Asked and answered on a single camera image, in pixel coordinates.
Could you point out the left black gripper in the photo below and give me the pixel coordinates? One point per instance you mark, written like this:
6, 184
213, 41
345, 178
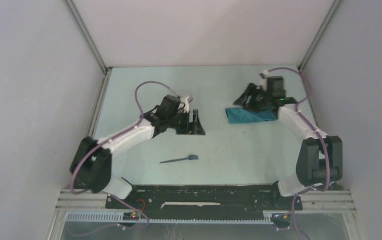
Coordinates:
196, 129

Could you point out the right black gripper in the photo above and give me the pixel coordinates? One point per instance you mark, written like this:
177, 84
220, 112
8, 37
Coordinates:
251, 91

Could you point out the teal cloth napkin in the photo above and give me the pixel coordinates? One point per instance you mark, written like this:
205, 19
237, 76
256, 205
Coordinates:
238, 115

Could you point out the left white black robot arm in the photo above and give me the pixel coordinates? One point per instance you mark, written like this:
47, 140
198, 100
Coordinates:
92, 163

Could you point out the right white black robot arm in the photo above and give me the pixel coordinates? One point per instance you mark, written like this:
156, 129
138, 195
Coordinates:
320, 159

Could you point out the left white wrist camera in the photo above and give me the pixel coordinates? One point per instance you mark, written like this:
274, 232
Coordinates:
185, 102

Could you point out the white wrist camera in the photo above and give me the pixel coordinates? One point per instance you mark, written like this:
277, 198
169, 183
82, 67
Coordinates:
185, 102
263, 79

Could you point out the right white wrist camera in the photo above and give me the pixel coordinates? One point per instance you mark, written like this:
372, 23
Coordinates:
263, 79

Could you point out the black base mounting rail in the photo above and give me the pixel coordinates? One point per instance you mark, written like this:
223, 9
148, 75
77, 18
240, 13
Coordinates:
210, 202

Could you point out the white slotted cable duct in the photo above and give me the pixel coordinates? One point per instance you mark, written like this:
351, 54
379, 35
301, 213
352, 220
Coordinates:
127, 217

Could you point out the aluminium frame extrusion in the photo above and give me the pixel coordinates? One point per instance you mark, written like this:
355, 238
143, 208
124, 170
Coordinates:
68, 202

